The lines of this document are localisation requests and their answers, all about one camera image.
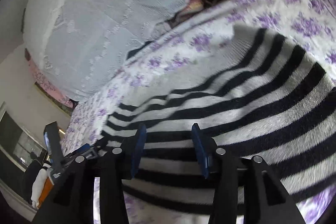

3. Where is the black white striped sweater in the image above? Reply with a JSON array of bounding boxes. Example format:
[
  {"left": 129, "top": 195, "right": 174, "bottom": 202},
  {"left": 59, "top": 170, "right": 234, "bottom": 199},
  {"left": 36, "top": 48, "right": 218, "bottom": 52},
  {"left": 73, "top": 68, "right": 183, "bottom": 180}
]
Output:
[{"left": 101, "top": 25, "right": 335, "bottom": 214}]

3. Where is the purple floral bed sheet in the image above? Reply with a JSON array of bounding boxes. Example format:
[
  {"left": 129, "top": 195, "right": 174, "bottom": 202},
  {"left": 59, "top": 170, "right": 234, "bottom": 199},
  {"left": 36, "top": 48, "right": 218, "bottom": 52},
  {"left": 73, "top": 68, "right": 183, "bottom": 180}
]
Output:
[{"left": 62, "top": 0, "right": 335, "bottom": 223}]

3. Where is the white lace cover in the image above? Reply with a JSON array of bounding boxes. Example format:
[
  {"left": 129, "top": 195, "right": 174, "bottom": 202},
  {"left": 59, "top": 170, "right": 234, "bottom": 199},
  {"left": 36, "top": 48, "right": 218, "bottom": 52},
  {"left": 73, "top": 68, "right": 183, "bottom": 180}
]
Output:
[{"left": 23, "top": 0, "right": 189, "bottom": 101}]

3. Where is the window with white frame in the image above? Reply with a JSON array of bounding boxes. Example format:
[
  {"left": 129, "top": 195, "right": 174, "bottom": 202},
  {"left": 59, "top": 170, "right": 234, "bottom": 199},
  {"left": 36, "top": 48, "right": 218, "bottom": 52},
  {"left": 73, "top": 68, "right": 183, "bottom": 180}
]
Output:
[{"left": 1, "top": 102, "right": 48, "bottom": 171}]

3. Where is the pink floral cloth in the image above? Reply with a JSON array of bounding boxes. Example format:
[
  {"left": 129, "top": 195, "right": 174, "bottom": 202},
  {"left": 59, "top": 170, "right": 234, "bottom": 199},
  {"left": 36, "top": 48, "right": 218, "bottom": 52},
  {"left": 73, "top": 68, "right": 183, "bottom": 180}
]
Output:
[{"left": 25, "top": 48, "right": 77, "bottom": 110}]

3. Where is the black camera box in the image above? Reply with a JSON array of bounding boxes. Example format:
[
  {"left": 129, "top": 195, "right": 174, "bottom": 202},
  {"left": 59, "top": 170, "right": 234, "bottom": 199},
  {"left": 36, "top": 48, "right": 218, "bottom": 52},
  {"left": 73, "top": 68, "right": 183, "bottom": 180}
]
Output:
[{"left": 43, "top": 122, "right": 64, "bottom": 181}]

